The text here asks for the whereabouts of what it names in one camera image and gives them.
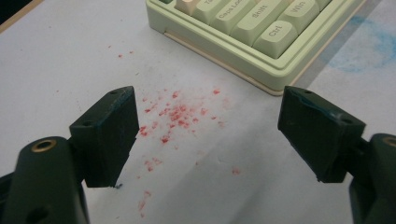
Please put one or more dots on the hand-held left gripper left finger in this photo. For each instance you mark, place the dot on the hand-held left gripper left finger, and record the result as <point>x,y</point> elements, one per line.
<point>106,137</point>

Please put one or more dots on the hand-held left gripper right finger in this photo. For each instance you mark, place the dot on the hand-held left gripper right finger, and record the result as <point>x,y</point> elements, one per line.
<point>320,140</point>

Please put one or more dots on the white table cover sheet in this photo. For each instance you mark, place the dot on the white table cover sheet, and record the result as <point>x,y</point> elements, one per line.
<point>218,174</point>

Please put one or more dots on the pale green mechanical keyboard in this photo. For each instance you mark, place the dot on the pale green mechanical keyboard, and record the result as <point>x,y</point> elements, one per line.
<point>236,53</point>

